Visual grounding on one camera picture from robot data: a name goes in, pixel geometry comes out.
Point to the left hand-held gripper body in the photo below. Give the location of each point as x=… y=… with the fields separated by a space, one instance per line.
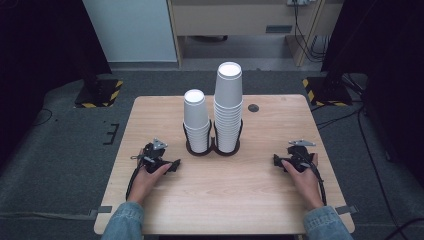
x=153 y=159

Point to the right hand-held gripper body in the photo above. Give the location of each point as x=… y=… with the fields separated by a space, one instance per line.
x=300 y=156

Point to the black double cup holder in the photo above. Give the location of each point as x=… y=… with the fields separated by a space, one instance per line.
x=212 y=148

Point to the tall stack of paper cups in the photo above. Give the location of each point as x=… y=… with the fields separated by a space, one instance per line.
x=228 y=130

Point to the person's left hand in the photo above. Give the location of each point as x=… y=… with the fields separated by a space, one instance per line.
x=145 y=185

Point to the person's right hand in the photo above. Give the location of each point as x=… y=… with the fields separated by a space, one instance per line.
x=306 y=186

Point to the short stack of paper cups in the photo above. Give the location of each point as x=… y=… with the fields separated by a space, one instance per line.
x=196 y=116

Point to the black round table grommet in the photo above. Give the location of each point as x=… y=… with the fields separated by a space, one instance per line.
x=253 y=108

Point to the grey tape strip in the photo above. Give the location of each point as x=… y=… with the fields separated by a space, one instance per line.
x=346 y=209
x=104 y=209

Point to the black stand with striped base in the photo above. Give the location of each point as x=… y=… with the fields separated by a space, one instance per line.
x=98 y=93
x=328 y=91

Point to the black curtain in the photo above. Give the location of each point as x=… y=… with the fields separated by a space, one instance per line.
x=40 y=66
x=390 y=66

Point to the white panel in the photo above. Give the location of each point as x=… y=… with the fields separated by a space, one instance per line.
x=130 y=30

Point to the beige wooden cabinet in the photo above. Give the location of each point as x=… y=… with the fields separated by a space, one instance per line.
x=233 y=18

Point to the white power strip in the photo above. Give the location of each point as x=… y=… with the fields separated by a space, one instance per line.
x=300 y=2

